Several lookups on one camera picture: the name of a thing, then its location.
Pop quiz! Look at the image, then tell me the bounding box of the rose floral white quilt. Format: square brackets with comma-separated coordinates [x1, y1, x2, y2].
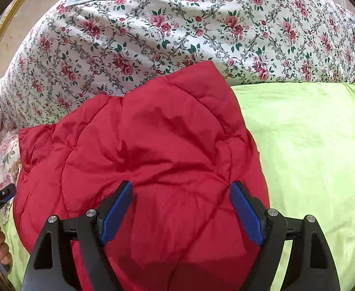
[0, 0, 355, 128]

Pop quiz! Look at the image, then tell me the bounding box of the large flower print pillow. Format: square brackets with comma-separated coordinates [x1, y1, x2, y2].
[0, 129, 22, 225]

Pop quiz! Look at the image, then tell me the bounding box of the red quilted puffer jacket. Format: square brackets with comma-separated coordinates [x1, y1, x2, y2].
[13, 61, 269, 290]

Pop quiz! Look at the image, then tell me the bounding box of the lime green bed sheet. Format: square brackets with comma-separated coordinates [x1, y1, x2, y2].
[0, 81, 355, 291]

